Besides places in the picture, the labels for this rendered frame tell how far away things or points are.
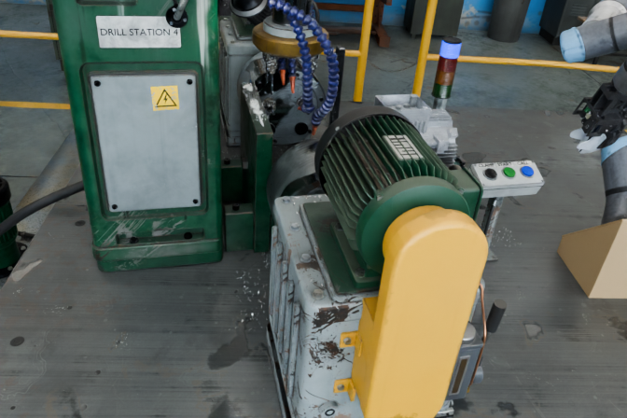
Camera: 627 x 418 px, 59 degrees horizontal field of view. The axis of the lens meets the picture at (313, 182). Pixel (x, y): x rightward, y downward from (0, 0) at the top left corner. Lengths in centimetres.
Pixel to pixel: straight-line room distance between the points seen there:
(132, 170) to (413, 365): 73
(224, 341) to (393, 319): 57
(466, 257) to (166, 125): 72
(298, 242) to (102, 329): 55
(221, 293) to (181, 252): 14
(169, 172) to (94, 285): 33
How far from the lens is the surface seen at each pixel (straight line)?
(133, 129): 122
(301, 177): 112
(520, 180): 143
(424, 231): 67
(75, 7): 114
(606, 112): 135
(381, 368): 81
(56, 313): 137
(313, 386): 94
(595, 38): 136
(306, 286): 83
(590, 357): 141
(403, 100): 156
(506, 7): 646
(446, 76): 186
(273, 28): 130
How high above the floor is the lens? 172
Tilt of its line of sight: 32 degrees down
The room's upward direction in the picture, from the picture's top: 5 degrees clockwise
